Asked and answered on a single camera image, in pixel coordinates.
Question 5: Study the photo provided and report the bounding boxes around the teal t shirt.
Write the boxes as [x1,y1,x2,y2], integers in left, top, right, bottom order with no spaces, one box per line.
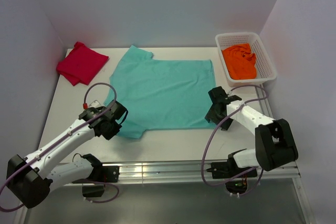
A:
[104,46,216,139]

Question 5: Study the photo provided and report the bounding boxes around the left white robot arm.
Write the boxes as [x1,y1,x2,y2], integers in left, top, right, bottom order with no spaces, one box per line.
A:
[5,101,128,209]

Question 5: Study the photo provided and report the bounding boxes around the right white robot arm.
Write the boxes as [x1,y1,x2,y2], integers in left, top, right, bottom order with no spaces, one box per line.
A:
[205,87,298,177]

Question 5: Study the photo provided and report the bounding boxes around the orange t shirt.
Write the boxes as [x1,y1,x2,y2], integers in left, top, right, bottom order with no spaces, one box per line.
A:
[222,44,257,80]

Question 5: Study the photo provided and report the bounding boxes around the white plastic basket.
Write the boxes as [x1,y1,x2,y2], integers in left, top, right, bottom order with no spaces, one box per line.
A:
[215,32,277,87]

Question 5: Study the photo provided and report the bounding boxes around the folded red t shirt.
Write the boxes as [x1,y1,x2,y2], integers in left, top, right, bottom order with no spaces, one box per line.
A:
[56,41,109,86]

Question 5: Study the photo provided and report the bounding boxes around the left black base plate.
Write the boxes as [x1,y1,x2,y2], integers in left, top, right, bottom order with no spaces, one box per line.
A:
[75,165,120,183]

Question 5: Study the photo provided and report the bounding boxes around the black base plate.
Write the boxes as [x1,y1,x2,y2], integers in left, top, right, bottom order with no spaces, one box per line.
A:
[206,159,258,179]
[75,165,120,183]

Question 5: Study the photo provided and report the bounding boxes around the aluminium rail frame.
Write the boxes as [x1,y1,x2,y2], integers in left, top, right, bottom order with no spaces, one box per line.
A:
[13,83,316,224]

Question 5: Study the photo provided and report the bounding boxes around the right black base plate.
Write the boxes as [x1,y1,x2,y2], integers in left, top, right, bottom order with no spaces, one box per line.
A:
[206,159,258,179]

